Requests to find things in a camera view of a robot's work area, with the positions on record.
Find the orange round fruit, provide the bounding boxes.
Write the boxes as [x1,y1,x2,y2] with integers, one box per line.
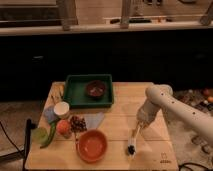
[56,120,71,137]

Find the blue grey cloth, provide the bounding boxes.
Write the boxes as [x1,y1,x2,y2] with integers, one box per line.
[84,112,105,130]

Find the white brush with black bristles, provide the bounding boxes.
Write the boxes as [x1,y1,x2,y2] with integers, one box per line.
[127,123,141,156]

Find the green chili pepper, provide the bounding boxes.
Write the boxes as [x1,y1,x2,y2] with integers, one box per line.
[40,122,57,148]

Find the black cable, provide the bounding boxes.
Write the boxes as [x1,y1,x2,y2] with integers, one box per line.
[0,120,26,158]

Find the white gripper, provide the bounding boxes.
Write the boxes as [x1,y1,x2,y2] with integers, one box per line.
[137,99,160,128]

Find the black clamp post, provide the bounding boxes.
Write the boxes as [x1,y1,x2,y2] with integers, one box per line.
[22,119,36,171]

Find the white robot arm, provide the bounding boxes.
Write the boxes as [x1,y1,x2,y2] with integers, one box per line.
[137,84,213,146]

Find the light green round object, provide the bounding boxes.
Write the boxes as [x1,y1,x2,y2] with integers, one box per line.
[31,127,48,144]

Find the dark red small bowl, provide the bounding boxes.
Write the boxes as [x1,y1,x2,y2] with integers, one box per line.
[85,80,106,98]

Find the green plastic tray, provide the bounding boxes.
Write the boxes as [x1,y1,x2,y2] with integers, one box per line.
[63,74,114,108]

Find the white cup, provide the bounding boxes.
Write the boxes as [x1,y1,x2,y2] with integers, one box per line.
[54,102,70,119]

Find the brown patterned item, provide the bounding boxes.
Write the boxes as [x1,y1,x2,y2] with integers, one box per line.
[70,116,87,133]

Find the orange bowl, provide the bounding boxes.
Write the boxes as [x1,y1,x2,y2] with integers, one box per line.
[77,130,108,163]

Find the purple blue sponge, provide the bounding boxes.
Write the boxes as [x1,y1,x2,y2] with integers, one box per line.
[43,106,59,124]

